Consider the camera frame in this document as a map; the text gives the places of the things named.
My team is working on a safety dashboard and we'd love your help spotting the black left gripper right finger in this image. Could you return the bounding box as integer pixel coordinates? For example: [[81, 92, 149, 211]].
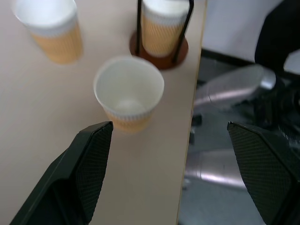
[[226, 121, 300, 225]]

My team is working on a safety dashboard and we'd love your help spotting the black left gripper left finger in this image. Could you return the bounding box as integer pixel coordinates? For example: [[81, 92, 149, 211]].
[[9, 120, 114, 225]]

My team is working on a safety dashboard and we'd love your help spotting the orange ribbed paper cup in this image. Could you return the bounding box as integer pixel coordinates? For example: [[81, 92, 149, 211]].
[[12, 0, 84, 64], [141, 0, 188, 56], [93, 56, 165, 134]]

